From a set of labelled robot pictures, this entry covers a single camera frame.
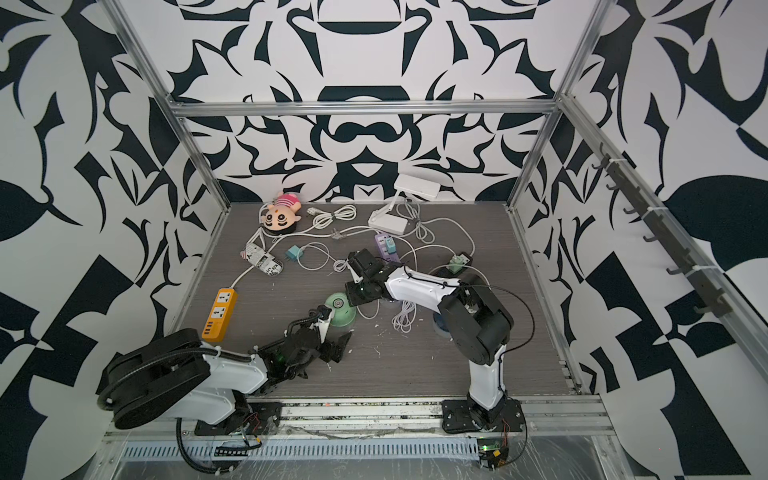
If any purple power strip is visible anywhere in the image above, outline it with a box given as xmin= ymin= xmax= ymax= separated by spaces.
xmin=374 ymin=233 xmax=400 ymax=263

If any green meat grinder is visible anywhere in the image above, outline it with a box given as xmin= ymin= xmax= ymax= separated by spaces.
xmin=325 ymin=292 xmax=357 ymax=328

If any yellow power strip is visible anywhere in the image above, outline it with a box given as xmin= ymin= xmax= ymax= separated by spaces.
xmin=201 ymin=288 xmax=238 ymax=343

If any black power strip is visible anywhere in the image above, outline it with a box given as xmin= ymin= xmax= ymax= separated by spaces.
xmin=432 ymin=252 xmax=473 ymax=278

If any blue meat grinder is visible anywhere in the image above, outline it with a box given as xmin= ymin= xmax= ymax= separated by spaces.
xmin=433 ymin=312 xmax=451 ymax=339

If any green charger plug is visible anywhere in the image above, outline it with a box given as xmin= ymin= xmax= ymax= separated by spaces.
xmin=448 ymin=254 xmax=472 ymax=273

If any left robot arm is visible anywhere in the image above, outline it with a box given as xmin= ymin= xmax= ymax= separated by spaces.
xmin=97 ymin=305 xmax=352 ymax=435

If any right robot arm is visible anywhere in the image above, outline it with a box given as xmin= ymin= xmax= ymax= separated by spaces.
xmin=345 ymin=249 xmax=537 ymax=434

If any white desk lamp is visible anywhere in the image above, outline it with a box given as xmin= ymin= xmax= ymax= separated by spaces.
xmin=367 ymin=173 xmax=442 ymax=236

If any cartoon head toy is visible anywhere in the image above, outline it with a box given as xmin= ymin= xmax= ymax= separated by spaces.
xmin=260 ymin=193 xmax=302 ymax=235

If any coiled white power cable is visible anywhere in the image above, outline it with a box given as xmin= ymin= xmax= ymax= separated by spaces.
xmin=305 ymin=203 xmax=358 ymax=232

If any wall hook rack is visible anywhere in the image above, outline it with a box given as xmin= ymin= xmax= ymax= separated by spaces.
xmin=593 ymin=144 xmax=733 ymax=318

